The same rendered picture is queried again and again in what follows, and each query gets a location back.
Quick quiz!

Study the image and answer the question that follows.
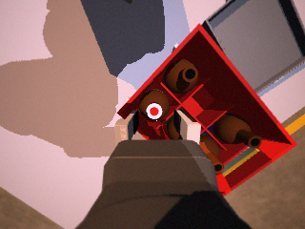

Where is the red crate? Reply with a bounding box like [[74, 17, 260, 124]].
[[128, 41, 297, 197]]

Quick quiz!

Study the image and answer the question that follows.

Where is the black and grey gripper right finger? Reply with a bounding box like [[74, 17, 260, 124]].
[[173, 110, 201, 145]]

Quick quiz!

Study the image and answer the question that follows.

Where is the grey tray with black rim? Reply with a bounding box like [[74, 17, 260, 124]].
[[202, 0, 305, 94]]

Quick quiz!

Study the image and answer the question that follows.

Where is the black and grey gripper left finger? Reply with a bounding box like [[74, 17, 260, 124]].
[[114, 110, 139, 146]]

